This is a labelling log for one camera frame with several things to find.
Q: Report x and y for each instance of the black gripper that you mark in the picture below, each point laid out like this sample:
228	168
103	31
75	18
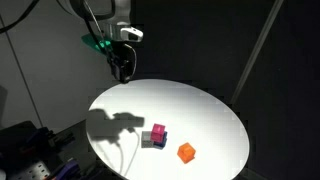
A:
123	61

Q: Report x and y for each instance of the pink block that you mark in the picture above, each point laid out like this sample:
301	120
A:
157	132

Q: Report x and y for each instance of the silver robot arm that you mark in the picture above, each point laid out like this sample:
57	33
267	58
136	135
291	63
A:
110	32

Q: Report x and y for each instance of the grey block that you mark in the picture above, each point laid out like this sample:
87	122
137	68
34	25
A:
146	141

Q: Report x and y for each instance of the blue block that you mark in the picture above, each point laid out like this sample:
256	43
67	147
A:
161	144

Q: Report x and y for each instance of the orange block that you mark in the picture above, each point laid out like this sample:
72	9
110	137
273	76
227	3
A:
186	153

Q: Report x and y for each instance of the round white table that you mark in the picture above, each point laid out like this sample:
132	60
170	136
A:
117	118

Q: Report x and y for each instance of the purple clamp with orange tip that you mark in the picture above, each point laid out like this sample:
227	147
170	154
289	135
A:
67	171

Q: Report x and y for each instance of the metal pole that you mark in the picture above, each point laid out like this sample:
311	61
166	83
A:
256	49

